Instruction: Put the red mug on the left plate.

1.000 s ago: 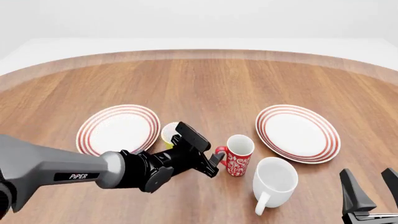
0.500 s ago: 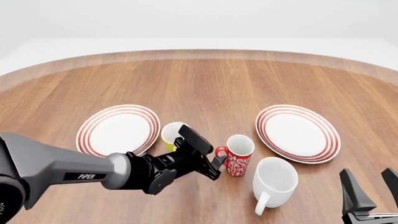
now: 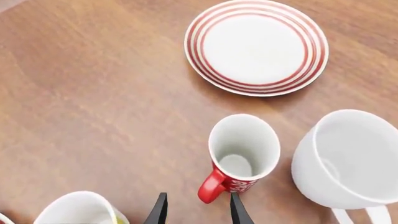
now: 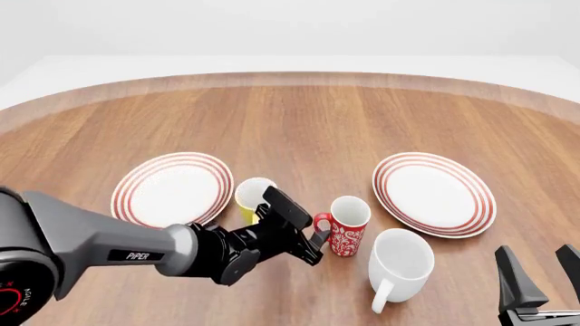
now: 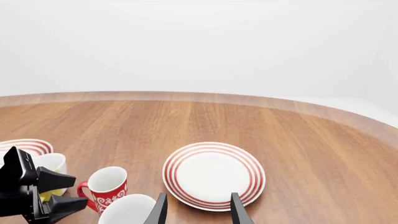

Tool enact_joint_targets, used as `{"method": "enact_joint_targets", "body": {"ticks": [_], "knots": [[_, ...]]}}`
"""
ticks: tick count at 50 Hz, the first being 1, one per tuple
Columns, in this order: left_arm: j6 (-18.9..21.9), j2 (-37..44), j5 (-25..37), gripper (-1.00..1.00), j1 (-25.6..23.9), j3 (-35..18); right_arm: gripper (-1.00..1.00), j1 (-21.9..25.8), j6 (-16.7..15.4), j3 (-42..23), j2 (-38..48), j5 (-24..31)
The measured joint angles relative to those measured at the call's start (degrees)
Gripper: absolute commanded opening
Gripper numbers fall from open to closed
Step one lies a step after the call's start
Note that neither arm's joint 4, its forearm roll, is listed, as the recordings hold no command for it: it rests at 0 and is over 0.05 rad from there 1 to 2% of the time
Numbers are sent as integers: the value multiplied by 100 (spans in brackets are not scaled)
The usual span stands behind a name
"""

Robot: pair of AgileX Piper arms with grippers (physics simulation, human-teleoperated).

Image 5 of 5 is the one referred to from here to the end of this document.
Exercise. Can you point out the white mug with yellow print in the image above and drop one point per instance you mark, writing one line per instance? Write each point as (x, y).
(54, 162)

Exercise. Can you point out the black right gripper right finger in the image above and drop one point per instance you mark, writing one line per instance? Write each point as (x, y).
(238, 214)

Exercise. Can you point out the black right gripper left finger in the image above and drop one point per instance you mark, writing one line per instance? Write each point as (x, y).
(158, 214)

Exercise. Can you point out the plain white mug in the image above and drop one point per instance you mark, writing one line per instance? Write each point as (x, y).
(130, 210)

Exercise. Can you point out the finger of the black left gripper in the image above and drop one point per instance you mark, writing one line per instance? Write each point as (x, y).
(54, 180)
(66, 206)

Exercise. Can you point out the red mug with white pattern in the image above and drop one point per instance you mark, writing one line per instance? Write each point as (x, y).
(107, 186)

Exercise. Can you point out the white plate with red rings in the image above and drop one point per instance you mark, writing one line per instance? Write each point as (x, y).
(214, 176)
(29, 145)

